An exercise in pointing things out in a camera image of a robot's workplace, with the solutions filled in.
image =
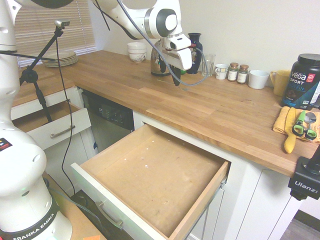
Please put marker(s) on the window blinds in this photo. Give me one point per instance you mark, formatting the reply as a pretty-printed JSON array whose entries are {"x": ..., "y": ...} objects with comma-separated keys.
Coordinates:
[{"x": 72, "y": 27}]

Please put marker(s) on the yellow mug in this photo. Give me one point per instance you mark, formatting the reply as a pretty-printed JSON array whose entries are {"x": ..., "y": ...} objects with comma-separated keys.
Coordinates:
[{"x": 281, "y": 82}]

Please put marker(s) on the small open white drawer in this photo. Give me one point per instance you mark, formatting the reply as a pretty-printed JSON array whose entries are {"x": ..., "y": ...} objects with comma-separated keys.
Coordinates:
[{"x": 62, "y": 125}]

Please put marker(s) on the black boom tripod stand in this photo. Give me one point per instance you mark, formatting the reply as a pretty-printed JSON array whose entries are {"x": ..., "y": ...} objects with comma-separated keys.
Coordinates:
[{"x": 28, "y": 73}]

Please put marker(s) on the white kitchen cabinet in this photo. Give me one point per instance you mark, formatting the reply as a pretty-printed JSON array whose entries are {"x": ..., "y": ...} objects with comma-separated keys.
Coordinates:
[{"x": 250, "y": 200}]

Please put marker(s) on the black steel dishwasher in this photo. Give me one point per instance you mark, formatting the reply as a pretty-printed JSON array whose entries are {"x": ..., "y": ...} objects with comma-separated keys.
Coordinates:
[{"x": 110, "y": 117}]

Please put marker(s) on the silver camera on stand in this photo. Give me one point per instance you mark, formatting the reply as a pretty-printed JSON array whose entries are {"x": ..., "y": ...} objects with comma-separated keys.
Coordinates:
[{"x": 62, "y": 23}]

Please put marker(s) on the stacked white patterned bowls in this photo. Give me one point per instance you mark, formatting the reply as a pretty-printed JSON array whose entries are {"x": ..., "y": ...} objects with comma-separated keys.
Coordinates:
[{"x": 137, "y": 51}]

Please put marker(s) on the yellow sheathed knife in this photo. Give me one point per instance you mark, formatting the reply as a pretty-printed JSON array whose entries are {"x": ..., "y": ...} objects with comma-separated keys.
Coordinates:
[{"x": 290, "y": 135}]

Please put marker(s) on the wide white cup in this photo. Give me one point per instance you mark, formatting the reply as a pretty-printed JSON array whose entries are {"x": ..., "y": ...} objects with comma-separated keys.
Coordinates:
[{"x": 258, "y": 80}]

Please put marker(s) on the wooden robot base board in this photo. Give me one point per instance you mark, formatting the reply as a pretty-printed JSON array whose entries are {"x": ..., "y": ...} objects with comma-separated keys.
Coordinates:
[{"x": 72, "y": 212}]

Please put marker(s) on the black Ulanzi camera mount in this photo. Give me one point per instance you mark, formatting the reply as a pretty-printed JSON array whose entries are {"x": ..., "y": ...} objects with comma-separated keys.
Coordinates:
[{"x": 303, "y": 180}]

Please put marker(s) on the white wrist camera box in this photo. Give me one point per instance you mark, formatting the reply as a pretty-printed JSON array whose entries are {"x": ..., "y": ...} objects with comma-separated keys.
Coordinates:
[{"x": 178, "y": 42}]

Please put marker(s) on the dark blue painted vase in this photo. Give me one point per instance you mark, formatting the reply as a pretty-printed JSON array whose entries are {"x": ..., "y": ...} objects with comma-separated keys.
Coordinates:
[{"x": 197, "y": 58}]

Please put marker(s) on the yellow cloth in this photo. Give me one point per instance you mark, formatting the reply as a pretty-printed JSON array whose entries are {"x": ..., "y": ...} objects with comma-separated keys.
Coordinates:
[{"x": 280, "y": 122}]

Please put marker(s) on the black Vega protein tub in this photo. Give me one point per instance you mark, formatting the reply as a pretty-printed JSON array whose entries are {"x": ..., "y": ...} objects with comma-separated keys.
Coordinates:
[{"x": 300, "y": 82}]

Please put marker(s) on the brown lid spice jar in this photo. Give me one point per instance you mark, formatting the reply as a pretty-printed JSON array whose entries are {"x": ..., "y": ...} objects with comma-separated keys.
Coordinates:
[
  {"x": 242, "y": 75},
  {"x": 232, "y": 73}
]

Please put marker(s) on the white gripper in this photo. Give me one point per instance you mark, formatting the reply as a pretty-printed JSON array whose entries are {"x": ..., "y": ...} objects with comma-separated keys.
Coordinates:
[{"x": 183, "y": 60}]

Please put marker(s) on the stack of cream plates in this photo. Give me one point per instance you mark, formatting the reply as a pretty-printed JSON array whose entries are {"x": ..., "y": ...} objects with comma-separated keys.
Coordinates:
[{"x": 62, "y": 60}]

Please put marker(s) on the large open wooden drawer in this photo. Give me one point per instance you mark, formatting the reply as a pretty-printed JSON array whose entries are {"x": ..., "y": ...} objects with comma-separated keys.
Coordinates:
[{"x": 155, "y": 180}]

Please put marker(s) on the orange sticker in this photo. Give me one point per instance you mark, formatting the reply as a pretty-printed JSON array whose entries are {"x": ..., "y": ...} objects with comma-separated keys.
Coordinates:
[{"x": 92, "y": 237}]

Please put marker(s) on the clear faceted drinking glass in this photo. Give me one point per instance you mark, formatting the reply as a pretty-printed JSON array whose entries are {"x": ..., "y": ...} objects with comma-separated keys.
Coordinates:
[{"x": 210, "y": 65}]

